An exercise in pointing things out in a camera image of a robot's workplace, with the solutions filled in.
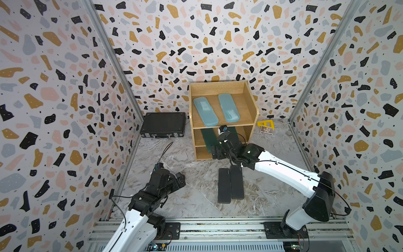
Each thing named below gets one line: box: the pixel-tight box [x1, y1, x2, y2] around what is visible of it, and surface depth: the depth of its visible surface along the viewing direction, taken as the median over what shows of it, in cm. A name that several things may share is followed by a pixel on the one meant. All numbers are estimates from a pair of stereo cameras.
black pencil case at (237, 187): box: [230, 164, 245, 200], surface depth 89 cm
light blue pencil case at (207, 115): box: [193, 96, 219, 128], surface depth 81 cm
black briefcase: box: [140, 112, 186, 140], surface depth 119 cm
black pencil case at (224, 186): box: [218, 168, 231, 204], surface depth 90 cm
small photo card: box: [260, 126, 274, 135], surface depth 116 cm
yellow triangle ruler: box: [257, 119, 275, 131], surface depth 120 cm
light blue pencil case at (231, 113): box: [217, 93, 240, 123], surface depth 83 cm
